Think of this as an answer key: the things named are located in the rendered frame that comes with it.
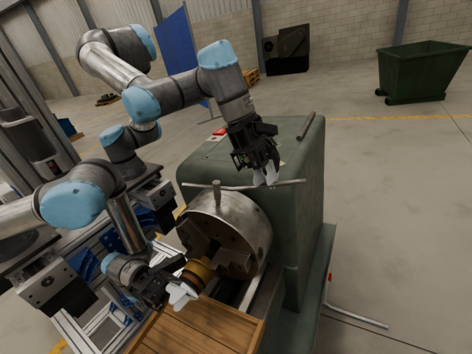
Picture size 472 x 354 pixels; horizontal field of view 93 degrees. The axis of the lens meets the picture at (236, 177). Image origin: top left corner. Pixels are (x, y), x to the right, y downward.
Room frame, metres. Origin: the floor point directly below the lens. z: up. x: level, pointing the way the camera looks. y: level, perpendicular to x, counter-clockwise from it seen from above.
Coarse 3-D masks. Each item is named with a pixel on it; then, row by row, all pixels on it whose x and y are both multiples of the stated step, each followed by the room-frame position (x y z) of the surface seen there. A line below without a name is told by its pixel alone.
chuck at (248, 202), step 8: (200, 192) 0.64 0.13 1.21; (224, 192) 0.57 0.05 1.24; (232, 192) 0.57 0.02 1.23; (240, 200) 0.54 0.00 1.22; (248, 200) 0.55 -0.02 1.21; (256, 208) 0.53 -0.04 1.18; (264, 216) 0.52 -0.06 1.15; (264, 224) 0.50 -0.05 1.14; (272, 232) 0.51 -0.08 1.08; (272, 240) 0.51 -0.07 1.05
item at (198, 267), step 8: (200, 256) 0.46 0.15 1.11; (192, 264) 0.43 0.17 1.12; (200, 264) 0.42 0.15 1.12; (208, 264) 0.43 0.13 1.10; (184, 272) 0.42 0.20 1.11; (192, 272) 0.40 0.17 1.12; (200, 272) 0.40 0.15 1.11; (208, 272) 0.41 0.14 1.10; (184, 280) 0.38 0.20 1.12; (192, 280) 0.38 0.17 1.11; (200, 280) 0.39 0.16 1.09; (208, 280) 0.40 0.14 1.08; (192, 288) 0.40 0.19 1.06; (200, 288) 0.37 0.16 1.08
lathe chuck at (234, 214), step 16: (208, 192) 0.60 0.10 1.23; (192, 208) 0.54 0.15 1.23; (208, 208) 0.51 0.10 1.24; (224, 208) 0.51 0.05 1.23; (240, 208) 0.51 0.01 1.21; (176, 224) 0.58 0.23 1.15; (208, 224) 0.50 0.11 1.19; (224, 224) 0.47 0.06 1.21; (240, 224) 0.46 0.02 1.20; (256, 224) 0.48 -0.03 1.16; (224, 240) 0.48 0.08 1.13; (240, 240) 0.44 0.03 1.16; (256, 240) 0.45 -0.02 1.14; (240, 272) 0.46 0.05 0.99; (256, 272) 0.43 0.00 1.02
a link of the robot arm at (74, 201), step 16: (64, 176) 0.52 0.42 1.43; (80, 176) 0.51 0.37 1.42; (96, 176) 0.53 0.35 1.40; (112, 176) 0.58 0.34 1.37; (48, 192) 0.45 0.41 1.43; (64, 192) 0.45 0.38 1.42; (80, 192) 0.46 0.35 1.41; (96, 192) 0.48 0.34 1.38; (0, 208) 0.50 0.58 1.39; (16, 208) 0.48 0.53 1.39; (32, 208) 0.47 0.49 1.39; (48, 208) 0.44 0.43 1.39; (64, 208) 0.44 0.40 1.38; (80, 208) 0.45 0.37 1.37; (96, 208) 0.46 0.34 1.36; (0, 224) 0.46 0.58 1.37; (16, 224) 0.46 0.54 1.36; (32, 224) 0.46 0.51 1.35; (48, 224) 0.45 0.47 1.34; (64, 224) 0.44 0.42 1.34; (80, 224) 0.44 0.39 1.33
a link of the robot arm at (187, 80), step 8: (184, 72) 0.57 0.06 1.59; (192, 72) 0.56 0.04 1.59; (176, 80) 0.53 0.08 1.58; (184, 80) 0.54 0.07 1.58; (192, 80) 0.55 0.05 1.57; (184, 88) 0.53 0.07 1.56; (192, 88) 0.54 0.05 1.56; (200, 88) 0.53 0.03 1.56; (184, 96) 0.52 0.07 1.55; (192, 96) 0.54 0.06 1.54; (200, 96) 0.55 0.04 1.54; (208, 96) 0.54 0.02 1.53; (192, 104) 0.55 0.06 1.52
